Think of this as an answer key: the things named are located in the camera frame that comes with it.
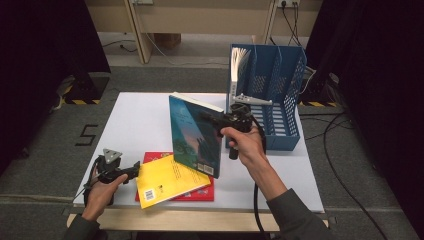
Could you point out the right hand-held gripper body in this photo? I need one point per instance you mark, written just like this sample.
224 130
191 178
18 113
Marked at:
240 118

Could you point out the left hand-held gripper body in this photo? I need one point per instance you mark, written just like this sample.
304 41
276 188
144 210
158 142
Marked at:
110 171

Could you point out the dark blue book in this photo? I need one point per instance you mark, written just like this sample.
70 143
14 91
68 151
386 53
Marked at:
195 140

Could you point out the yellow book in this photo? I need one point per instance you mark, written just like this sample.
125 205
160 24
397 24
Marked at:
166 183

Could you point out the blue file rack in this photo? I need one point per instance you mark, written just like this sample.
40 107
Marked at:
283 133

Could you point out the white picture book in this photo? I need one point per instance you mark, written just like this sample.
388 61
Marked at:
238 66

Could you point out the red book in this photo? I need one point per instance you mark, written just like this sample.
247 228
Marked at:
200 195

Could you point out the person's left hand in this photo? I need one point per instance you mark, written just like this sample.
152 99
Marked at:
100 196

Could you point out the person's right hand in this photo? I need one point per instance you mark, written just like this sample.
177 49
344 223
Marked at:
248 146

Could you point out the black stand base striped tape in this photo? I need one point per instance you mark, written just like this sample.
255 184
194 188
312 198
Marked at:
87 88
316 91

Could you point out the brown cardboard box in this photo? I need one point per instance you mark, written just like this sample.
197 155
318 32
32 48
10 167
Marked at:
168 40

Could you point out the black curtain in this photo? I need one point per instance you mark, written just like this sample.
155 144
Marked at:
36 66
376 83

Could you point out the white wall socket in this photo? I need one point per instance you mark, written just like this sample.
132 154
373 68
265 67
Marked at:
289 2

